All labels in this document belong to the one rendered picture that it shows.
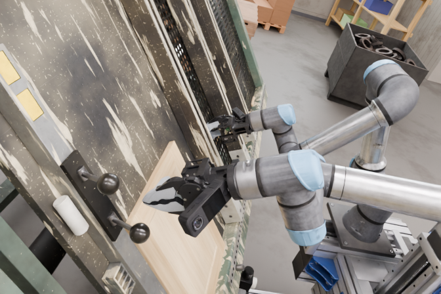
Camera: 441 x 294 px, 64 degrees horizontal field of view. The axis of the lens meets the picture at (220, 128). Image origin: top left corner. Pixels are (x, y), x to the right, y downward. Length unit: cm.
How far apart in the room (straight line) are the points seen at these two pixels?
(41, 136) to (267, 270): 209
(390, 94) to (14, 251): 103
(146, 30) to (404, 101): 80
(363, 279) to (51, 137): 121
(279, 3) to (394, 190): 630
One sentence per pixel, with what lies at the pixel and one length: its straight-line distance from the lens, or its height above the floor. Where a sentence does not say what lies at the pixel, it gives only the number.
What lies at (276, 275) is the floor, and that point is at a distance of 258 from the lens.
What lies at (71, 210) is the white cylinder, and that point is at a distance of 73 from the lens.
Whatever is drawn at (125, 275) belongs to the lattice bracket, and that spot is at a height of 125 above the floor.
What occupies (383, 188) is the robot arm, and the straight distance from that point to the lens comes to 81.
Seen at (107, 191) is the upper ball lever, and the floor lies 152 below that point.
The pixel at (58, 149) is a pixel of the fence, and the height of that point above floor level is 151.
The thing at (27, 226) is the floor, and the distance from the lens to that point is 254.
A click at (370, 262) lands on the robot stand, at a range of 161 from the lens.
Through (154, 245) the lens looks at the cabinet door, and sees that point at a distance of 97.
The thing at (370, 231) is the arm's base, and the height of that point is 109.
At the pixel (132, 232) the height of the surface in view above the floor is 143.
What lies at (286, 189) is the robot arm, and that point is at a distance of 64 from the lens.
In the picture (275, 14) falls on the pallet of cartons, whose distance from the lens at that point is 700.
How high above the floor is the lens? 198
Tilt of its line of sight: 33 degrees down
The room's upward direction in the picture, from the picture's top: 18 degrees clockwise
